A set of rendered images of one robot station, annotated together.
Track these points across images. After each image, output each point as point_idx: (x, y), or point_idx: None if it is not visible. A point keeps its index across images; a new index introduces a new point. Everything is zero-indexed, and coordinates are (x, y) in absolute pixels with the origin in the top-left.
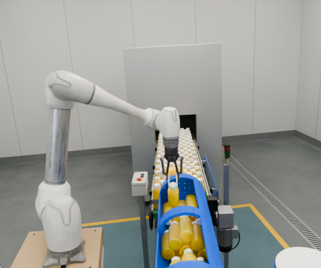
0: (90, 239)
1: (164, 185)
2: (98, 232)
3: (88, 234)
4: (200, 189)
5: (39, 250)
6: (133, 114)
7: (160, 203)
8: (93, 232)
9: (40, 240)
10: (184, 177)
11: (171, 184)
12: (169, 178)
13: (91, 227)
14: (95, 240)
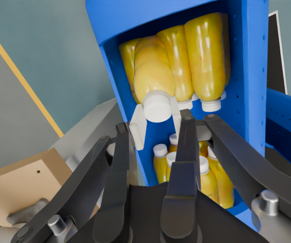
0: (48, 191)
1: (105, 39)
2: (48, 174)
3: (36, 183)
4: (265, 49)
5: (8, 224)
6: None
7: (112, 56)
8: (39, 175)
9: None
10: (200, 4)
11: (150, 114)
12: (116, 4)
13: (27, 165)
14: (56, 192)
